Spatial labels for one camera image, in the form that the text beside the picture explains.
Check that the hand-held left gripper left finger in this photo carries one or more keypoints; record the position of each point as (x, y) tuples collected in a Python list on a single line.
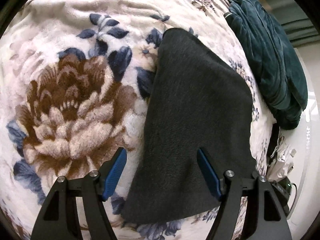
[(116, 172)]

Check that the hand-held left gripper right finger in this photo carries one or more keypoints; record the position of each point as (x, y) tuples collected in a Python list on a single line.
[(208, 175)]

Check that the dark striped sweater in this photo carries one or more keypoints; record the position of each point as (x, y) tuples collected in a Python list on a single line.
[(200, 105)]

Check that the white crumpled garment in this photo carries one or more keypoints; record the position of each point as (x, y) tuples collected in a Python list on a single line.
[(287, 158)]

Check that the dark garment with white stripes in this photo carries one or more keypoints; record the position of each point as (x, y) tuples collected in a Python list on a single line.
[(275, 140)]

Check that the white bed headboard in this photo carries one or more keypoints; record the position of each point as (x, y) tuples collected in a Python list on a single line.
[(308, 142)]

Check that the floral blanket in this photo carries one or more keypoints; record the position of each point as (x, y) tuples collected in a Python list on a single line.
[(75, 105)]

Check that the teal velvet quilt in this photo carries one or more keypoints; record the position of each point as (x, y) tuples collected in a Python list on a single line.
[(270, 67)]

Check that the grey-green curtain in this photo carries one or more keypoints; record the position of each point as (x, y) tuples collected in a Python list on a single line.
[(297, 33)]

